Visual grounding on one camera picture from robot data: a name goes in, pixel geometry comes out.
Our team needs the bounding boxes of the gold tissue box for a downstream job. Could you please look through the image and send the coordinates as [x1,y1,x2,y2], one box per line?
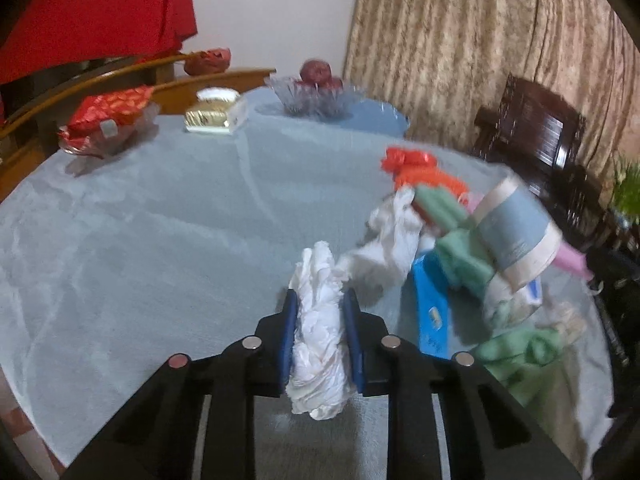
[184,87,248,134]

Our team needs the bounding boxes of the green rubber glove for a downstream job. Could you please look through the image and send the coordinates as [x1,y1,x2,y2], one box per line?
[413,185,570,405]

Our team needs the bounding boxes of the blue under-tablecloth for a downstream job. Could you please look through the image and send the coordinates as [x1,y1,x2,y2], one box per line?
[244,87,410,139]

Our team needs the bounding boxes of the beige patterned curtain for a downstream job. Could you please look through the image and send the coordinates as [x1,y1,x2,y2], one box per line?
[344,0,639,182]

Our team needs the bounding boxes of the red cloth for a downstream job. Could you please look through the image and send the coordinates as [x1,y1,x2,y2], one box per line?
[1,0,198,84]

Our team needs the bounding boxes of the dark wooden armchair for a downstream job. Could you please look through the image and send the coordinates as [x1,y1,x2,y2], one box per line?
[471,74,603,252]

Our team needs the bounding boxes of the clear glass plate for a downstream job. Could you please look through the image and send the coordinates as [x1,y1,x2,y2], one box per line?
[58,103,160,159]

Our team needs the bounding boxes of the orange foam net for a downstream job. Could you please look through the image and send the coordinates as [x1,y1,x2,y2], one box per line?
[394,166,469,198]

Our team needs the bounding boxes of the blue tube package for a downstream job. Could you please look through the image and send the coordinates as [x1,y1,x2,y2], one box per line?
[411,252,449,359]

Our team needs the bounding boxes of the glass fruit bowl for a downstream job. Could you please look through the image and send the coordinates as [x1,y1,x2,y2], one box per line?
[265,76,364,120]

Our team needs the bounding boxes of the red snack packet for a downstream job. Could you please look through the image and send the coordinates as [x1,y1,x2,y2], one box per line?
[60,86,153,139]

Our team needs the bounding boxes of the red apples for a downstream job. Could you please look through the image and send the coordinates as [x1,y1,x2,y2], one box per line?
[299,58,344,90]

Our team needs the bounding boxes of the wooden sideboard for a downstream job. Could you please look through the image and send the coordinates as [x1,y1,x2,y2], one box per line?
[1,54,277,198]

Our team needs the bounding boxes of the red plastic bag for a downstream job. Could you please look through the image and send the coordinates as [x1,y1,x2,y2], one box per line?
[381,146,437,174]

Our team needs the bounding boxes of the pink wrapper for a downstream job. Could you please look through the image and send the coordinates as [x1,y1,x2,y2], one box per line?
[459,192,593,281]

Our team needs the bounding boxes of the potted green plant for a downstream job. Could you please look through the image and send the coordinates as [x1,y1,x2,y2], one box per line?
[610,155,640,223]

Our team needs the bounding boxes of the light blue tablecloth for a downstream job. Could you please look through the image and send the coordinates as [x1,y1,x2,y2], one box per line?
[1,116,612,479]

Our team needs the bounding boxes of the white tissue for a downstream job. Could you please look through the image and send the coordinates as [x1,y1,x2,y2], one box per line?
[335,186,424,289]
[285,240,355,422]

